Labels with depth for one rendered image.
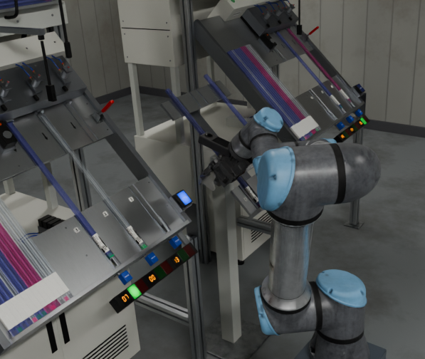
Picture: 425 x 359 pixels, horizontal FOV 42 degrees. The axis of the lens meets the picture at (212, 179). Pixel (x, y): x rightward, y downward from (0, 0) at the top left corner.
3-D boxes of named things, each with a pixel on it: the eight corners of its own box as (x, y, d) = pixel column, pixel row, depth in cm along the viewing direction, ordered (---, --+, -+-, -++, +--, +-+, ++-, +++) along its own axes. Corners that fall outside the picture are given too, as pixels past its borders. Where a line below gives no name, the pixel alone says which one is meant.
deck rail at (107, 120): (182, 230, 181) (192, 221, 177) (179, 232, 179) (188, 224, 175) (53, 65, 189) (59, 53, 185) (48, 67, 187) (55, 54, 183)
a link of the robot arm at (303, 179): (319, 340, 134) (349, 169, 98) (258, 347, 133) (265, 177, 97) (308, 300, 143) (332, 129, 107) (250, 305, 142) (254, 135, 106)
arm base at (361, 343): (379, 350, 142) (381, 318, 138) (354, 386, 132) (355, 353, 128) (325, 328, 151) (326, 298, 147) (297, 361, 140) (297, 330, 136)
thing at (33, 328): (179, 233, 179) (190, 222, 174) (4, 353, 131) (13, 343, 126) (176, 229, 179) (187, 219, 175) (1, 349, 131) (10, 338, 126)
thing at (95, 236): (112, 257, 155) (114, 255, 154) (108, 259, 154) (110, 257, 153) (6, 119, 161) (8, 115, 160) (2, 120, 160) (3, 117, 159)
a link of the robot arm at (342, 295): (371, 337, 132) (375, 290, 127) (316, 343, 131) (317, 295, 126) (356, 307, 143) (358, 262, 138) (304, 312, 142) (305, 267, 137)
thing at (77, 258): (180, 226, 178) (185, 221, 176) (4, 345, 129) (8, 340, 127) (144, 179, 180) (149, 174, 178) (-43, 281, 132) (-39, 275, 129)
